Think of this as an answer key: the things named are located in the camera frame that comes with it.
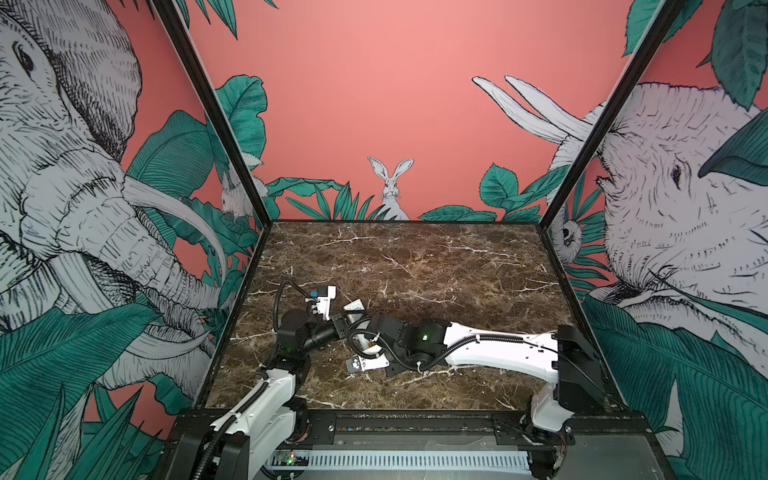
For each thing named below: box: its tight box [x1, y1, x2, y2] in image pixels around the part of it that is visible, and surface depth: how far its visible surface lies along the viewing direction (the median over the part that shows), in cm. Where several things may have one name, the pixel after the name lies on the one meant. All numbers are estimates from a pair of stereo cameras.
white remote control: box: [342, 298, 371, 329], surface depth 78 cm
